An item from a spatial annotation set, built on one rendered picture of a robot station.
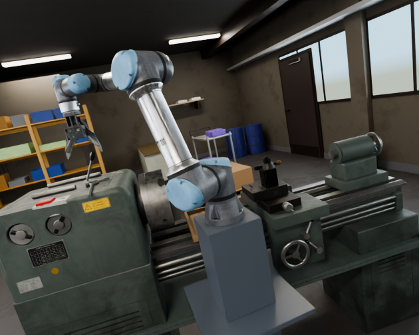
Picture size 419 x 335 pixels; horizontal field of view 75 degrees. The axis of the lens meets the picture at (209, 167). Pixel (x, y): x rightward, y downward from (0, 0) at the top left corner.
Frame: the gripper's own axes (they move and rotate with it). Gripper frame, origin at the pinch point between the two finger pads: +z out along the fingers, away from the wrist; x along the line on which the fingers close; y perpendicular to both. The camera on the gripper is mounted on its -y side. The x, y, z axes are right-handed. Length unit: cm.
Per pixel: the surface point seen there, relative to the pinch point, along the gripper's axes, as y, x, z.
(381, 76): -224, 368, 0
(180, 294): -3, 25, 86
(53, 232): 13.8, -18.3, 27.5
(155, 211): 3.7, 24.2, 33.5
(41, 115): -453, -168, -56
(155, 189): 1.0, 26.7, 23.5
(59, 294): 14, -24, 56
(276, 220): 18, 79, 49
